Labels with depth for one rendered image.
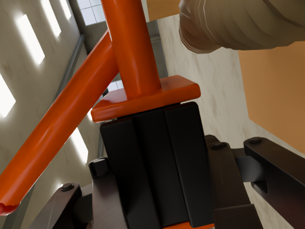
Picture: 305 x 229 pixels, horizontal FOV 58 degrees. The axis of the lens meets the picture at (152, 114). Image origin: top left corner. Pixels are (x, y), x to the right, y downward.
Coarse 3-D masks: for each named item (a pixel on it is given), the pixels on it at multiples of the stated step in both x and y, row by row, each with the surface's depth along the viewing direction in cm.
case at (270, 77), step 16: (288, 48) 24; (304, 48) 21; (240, 64) 37; (256, 64) 31; (272, 64) 27; (288, 64) 24; (304, 64) 22; (256, 80) 32; (272, 80) 28; (288, 80) 25; (304, 80) 22; (256, 96) 34; (272, 96) 29; (288, 96) 26; (304, 96) 23; (256, 112) 35; (272, 112) 30; (288, 112) 26; (304, 112) 24; (272, 128) 31; (288, 128) 27; (304, 128) 24; (304, 144) 25
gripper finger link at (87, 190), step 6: (90, 186) 15; (84, 192) 14; (90, 192) 14; (84, 198) 14; (90, 198) 14; (78, 204) 14; (84, 204) 14; (90, 204) 14; (72, 210) 14; (78, 210) 14; (84, 210) 14; (90, 210) 14; (72, 216) 14; (78, 216) 14; (84, 216) 14; (90, 216) 14; (78, 222) 14; (84, 222) 14
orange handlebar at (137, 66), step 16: (112, 0) 14; (128, 0) 14; (112, 16) 14; (128, 16) 14; (144, 16) 15; (112, 32) 15; (128, 32) 14; (144, 32) 15; (128, 48) 15; (144, 48) 15; (128, 64) 15; (144, 64) 15; (128, 80) 15; (144, 80) 15; (128, 96) 16
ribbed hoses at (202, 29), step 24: (192, 0) 15; (216, 0) 12; (240, 0) 10; (264, 0) 9; (288, 0) 8; (192, 24) 18; (216, 24) 12; (240, 24) 10; (264, 24) 10; (288, 24) 9; (192, 48) 22; (216, 48) 21; (240, 48) 13; (264, 48) 12
